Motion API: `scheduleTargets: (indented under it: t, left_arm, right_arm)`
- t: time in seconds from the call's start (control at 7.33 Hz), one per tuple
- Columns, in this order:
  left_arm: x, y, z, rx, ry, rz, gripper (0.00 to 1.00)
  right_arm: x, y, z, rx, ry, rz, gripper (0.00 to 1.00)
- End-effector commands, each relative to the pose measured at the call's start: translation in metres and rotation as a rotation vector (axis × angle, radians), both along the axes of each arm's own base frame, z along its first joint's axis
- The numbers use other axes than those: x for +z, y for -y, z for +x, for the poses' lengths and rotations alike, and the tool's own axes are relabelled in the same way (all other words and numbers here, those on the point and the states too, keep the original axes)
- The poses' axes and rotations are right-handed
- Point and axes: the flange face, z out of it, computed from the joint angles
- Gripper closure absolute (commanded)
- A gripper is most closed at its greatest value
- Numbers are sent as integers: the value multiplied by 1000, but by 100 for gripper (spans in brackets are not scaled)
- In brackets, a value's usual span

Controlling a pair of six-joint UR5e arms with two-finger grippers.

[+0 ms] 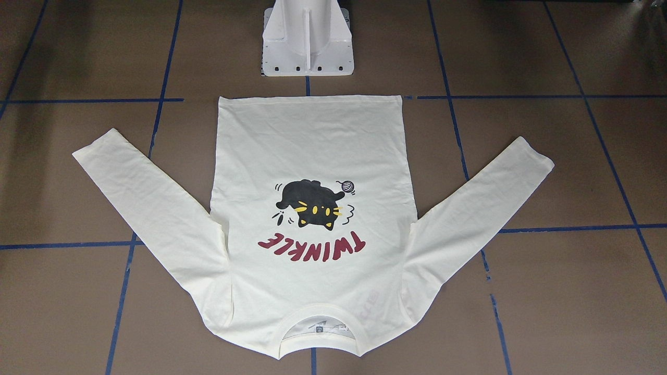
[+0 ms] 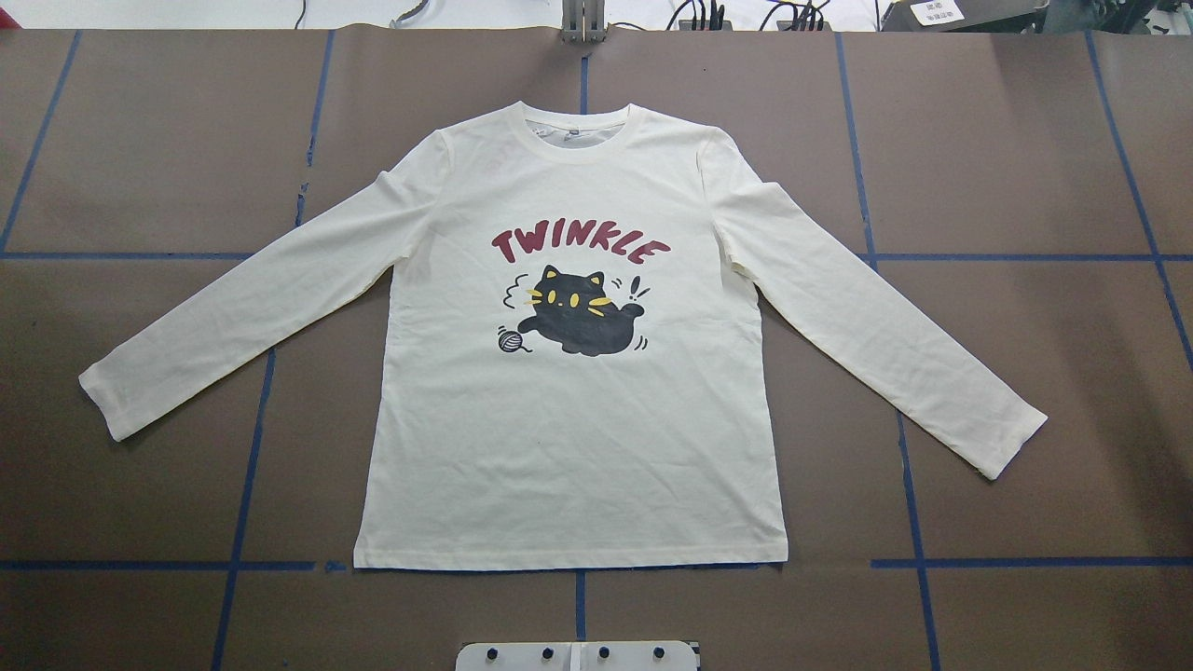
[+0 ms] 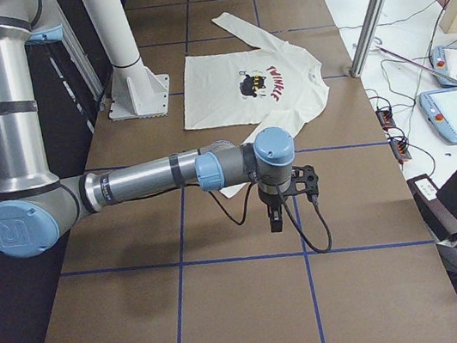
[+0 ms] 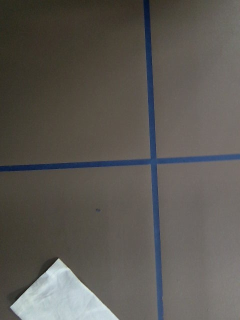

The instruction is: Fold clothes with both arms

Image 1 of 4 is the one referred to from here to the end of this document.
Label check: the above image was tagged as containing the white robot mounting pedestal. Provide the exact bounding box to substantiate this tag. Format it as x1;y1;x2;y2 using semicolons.
261;1;355;78

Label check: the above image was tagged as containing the cream long-sleeve cat shirt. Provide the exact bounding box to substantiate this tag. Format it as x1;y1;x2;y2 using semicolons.
73;95;553;359

